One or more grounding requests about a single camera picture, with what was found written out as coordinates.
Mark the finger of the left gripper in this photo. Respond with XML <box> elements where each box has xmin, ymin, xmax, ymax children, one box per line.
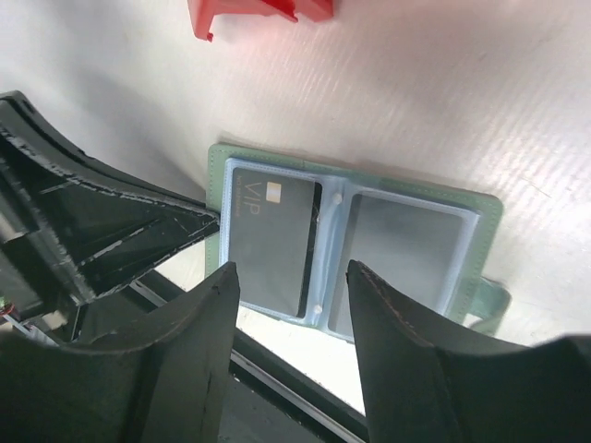
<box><xmin>1</xmin><ymin>91</ymin><xmax>220</xmax><ymax>305</ymax></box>

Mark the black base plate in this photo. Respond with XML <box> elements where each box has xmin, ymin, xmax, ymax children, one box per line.
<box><xmin>130</xmin><ymin>263</ymin><xmax>369</xmax><ymax>442</ymax></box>

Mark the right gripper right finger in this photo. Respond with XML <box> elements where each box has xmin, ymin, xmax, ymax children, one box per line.
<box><xmin>347</xmin><ymin>261</ymin><xmax>590</xmax><ymax>442</ymax></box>

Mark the red plastic card bin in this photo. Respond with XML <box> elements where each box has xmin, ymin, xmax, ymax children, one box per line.
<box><xmin>187</xmin><ymin>0</ymin><xmax>334</xmax><ymax>42</ymax></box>

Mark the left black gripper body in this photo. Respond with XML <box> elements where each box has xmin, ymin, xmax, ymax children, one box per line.
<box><xmin>1</xmin><ymin>157</ymin><xmax>83</xmax><ymax>341</ymax></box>

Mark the green leather card holder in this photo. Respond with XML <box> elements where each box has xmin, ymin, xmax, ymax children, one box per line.
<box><xmin>205</xmin><ymin>144</ymin><xmax>503</xmax><ymax>341</ymax></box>

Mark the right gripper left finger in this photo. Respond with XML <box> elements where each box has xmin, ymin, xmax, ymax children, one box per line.
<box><xmin>1</xmin><ymin>262</ymin><xmax>240</xmax><ymax>442</ymax></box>

